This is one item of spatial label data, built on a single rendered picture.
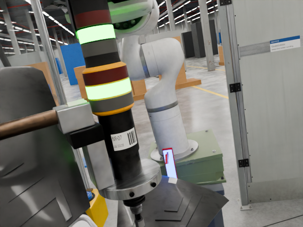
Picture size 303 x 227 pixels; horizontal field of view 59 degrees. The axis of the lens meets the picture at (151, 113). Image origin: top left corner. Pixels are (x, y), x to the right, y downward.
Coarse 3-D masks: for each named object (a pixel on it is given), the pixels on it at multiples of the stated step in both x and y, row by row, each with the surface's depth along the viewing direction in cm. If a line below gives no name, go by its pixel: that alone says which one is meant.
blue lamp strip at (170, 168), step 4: (164, 152) 65; (164, 156) 65; (172, 156) 65; (168, 160) 65; (172, 160) 65; (168, 164) 65; (172, 164) 65; (168, 168) 66; (172, 168) 66; (168, 172) 66; (172, 172) 66; (168, 176) 66; (172, 176) 66
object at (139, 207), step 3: (141, 204) 30; (132, 207) 29; (135, 207) 29; (138, 207) 29; (141, 207) 29; (132, 210) 29; (135, 210) 29; (138, 210) 29; (141, 210) 29; (135, 213) 29; (138, 213) 29
